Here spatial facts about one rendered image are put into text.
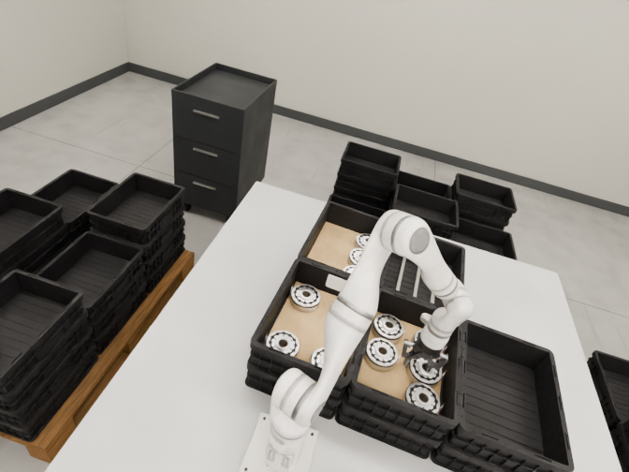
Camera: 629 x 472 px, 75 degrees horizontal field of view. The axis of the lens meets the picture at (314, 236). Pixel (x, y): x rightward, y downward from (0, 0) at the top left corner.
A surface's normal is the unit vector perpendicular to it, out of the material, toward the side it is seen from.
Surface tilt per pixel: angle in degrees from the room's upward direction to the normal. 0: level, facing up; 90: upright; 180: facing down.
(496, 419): 0
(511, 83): 90
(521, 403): 0
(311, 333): 0
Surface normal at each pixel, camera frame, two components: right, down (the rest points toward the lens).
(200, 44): -0.24, 0.59
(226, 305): 0.18, -0.75
